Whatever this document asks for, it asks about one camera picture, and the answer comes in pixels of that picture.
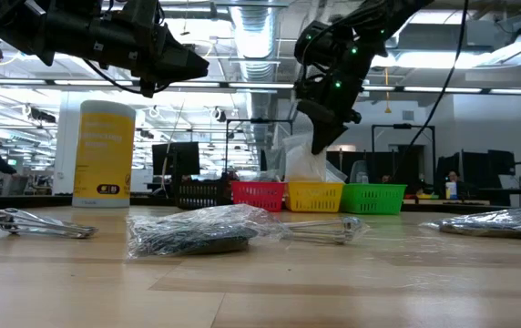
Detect silver round air duct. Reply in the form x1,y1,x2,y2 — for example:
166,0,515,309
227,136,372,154
229,0,281,142

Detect grey oblong plastic case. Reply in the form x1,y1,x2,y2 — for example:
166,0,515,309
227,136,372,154
349,159,372,185

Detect yellow wipes canister white lid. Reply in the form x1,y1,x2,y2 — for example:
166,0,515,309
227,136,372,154
71,99,138,210

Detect yellow plastic basket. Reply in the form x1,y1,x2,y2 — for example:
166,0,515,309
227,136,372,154
286,181,346,214

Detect black plastic basket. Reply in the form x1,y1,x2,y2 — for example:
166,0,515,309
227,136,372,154
174,179,234,211

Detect black computer monitor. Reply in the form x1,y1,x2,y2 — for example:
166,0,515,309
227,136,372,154
151,141,201,177

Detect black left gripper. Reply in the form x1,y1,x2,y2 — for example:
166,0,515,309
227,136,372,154
89,13,210,98

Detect long ceiling light strip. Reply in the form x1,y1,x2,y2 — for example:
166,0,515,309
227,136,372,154
0,77,521,96

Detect white vanity pack bag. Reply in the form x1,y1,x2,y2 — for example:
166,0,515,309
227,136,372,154
325,159,348,184
281,133,329,184

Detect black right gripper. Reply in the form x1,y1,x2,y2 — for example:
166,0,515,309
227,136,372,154
295,58,364,155

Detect black aluminium table frame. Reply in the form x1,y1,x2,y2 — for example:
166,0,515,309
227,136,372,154
0,193,512,214

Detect red plastic basket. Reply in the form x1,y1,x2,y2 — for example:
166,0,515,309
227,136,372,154
230,180,288,213

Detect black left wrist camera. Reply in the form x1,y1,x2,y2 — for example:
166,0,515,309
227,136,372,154
121,0,166,28

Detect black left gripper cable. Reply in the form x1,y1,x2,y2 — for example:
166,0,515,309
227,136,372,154
81,57,170,97

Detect bagged silver nail clipper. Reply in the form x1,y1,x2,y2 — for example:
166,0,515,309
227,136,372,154
281,215,365,246
0,208,101,240

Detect black background monitors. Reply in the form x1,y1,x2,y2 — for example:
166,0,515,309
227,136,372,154
435,149,516,206

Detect black partition panel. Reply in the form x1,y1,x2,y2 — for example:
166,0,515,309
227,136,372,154
326,149,425,186

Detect green plastic basket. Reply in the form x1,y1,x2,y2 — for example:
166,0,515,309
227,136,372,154
339,182,408,216

